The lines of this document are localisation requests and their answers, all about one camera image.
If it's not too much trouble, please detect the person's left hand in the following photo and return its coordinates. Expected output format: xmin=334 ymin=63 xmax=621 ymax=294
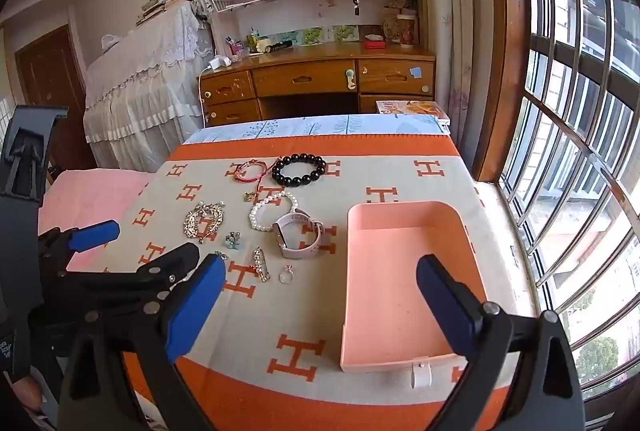
xmin=7 ymin=373 xmax=46 ymax=414

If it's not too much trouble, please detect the pink plastic tray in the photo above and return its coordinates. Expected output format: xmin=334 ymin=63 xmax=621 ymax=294
xmin=340 ymin=201 xmax=488 ymax=387

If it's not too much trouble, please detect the lace cloth covered piano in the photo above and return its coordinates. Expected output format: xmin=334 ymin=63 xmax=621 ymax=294
xmin=82 ymin=1 xmax=216 ymax=173

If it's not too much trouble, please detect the blue white floral sheet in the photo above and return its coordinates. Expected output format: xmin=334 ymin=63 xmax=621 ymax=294
xmin=182 ymin=114 xmax=451 ymax=144

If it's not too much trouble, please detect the wooden desk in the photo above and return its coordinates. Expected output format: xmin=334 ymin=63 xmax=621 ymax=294
xmin=199 ymin=42 xmax=437 ymax=128

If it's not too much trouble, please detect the orange beige printed blanket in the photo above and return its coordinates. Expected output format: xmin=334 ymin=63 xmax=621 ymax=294
xmin=117 ymin=134 xmax=531 ymax=431

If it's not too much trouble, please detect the floral jar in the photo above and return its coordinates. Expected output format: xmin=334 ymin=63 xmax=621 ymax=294
xmin=397 ymin=14 xmax=418 ymax=47

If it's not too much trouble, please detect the colourful magazine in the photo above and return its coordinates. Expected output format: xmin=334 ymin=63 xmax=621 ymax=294
xmin=376 ymin=100 xmax=451 ymax=127

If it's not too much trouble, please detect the pink wrist watch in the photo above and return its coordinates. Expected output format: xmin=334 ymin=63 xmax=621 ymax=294
xmin=272 ymin=208 xmax=337 ymax=259

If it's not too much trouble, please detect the pale floral curtain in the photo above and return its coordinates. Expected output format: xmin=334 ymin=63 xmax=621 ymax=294
xmin=415 ymin=0 xmax=483 ymax=162

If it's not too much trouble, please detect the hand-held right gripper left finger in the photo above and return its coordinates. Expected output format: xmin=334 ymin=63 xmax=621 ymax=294
xmin=57 ymin=255 xmax=227 ymax=431

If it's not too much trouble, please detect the brown wooden door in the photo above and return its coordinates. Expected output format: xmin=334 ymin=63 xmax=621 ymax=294
xmin=15 ymin=25 xmax=96 ymax=172

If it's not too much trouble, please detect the black bead bracelet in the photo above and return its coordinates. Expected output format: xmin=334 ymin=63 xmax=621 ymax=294
xmin=271 ymin=153 xmax=327 ymax=188

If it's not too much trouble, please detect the white pearl bracelet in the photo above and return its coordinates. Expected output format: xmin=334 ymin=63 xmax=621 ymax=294
xmin=249 ymin=191 xmax=298 ymax=233

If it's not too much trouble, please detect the gold rhinestone necklace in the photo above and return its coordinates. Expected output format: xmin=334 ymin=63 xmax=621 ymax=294
xmin=183 ymin=200 xmax=227 ymax=244

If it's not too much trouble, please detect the metal window grille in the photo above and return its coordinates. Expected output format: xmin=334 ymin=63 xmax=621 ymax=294
xmin=500 ymin=0 xmax=640 ymax=412

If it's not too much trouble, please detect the white cable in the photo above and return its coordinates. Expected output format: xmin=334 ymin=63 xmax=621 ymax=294
xmin=199 ymin=64 xmax=213 ymax=127

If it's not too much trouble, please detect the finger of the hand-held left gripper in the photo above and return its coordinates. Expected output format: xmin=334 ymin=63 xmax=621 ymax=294
xmin=37 ymin=219 xmax=121 ymax=272
xmin=50 ymin=241 xmax=201 ymax=308

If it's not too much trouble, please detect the wooden window frame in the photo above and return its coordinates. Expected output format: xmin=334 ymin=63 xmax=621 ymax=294
xmin=472 ymin=0 xmax=531 ymax=182

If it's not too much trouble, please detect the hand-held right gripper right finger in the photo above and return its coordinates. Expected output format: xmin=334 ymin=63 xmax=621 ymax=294
xmin=417 ymin=253 xmax=586 ymax=431

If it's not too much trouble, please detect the red string bracelet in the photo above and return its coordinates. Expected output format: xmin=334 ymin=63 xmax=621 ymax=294
xmin=234 ymin=158 xmax=276 ymax=184

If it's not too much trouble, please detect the pink bed sheet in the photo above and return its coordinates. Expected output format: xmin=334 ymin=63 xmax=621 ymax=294
xmin=37 ymin=170 xmax=151 ymax=272

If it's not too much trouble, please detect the stack of books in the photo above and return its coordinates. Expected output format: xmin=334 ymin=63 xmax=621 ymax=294
xmin=136 ymin=0 xmax=193 ymax=27

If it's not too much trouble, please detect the rhinestone hair clip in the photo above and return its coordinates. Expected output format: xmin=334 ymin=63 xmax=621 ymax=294
xmin=251 ymin=247 xmax=272 ymax=283

